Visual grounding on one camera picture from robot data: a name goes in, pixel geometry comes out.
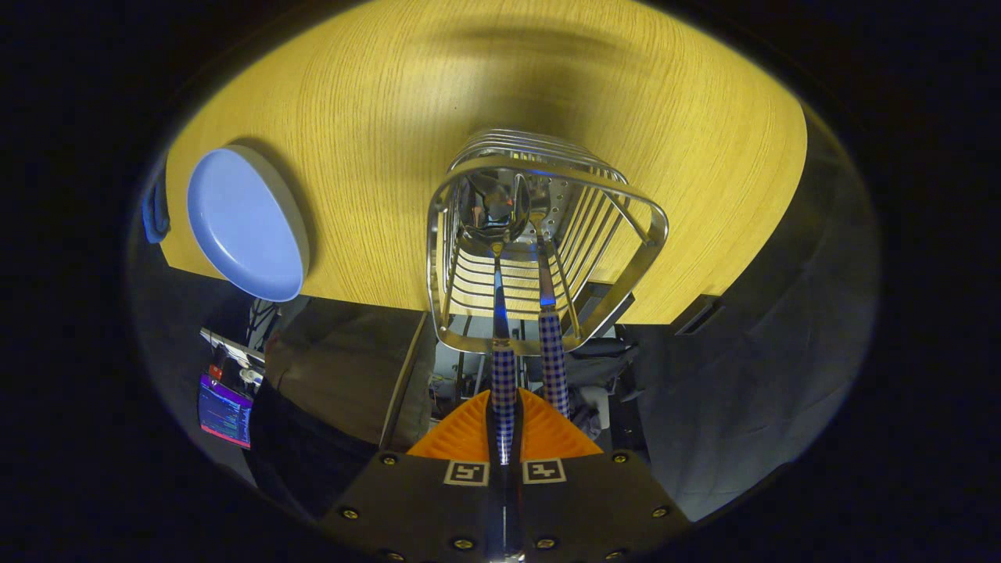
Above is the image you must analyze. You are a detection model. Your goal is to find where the spoon with blue checked handle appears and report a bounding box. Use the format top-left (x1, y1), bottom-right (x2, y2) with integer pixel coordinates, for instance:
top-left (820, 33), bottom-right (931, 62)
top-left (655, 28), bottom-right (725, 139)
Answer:
top-left (457, 170), bottom-right (533, 470)

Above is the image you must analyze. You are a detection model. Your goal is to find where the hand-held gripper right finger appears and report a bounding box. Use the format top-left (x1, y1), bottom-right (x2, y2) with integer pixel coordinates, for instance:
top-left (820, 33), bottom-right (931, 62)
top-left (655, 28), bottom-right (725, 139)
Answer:
top-left (507, 389), bottom-right (693, 563)

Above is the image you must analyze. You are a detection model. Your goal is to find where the fork with blue checked handle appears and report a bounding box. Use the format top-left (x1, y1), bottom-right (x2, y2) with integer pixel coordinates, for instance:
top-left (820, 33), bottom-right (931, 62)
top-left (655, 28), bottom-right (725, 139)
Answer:
top-left (532, 176), bottom-right (572, 419)

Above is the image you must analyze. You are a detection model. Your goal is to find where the blue round plate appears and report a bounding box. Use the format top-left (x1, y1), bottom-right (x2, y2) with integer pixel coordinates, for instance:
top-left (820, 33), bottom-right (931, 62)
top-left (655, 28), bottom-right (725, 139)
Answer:
top-left (186, 145), bottom-right (311, 303)

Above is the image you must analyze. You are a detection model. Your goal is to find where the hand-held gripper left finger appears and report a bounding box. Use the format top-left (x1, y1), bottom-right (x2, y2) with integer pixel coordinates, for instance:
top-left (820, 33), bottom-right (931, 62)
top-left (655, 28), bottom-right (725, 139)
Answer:
top-left (325, 389), bottom-right (501, 563)

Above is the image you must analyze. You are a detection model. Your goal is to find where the laptop with lit screen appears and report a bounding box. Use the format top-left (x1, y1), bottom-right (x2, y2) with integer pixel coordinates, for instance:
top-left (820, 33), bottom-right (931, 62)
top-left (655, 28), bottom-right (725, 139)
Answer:
top-left (197, 327), bottom-right (267, 449)

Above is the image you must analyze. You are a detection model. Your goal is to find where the metal wire cutlery holder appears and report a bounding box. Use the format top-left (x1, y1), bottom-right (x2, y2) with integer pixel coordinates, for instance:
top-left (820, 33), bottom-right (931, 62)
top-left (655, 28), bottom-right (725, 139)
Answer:
top-left (426, 128), bottom-right (670, 357)

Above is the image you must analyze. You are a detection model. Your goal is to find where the blue folded towel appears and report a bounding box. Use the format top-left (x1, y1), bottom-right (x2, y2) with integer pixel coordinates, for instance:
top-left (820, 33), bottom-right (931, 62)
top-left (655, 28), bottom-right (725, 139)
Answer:
top-left (141, 176), bottom-right (171, 245)

